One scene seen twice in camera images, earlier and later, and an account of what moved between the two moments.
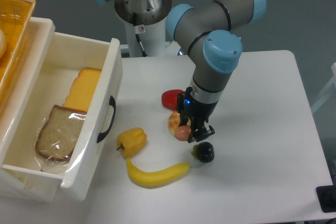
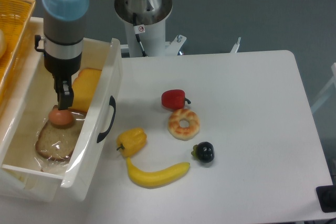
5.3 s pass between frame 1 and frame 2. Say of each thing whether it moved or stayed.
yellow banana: stayed
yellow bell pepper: stayed
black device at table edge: stayed
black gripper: moved
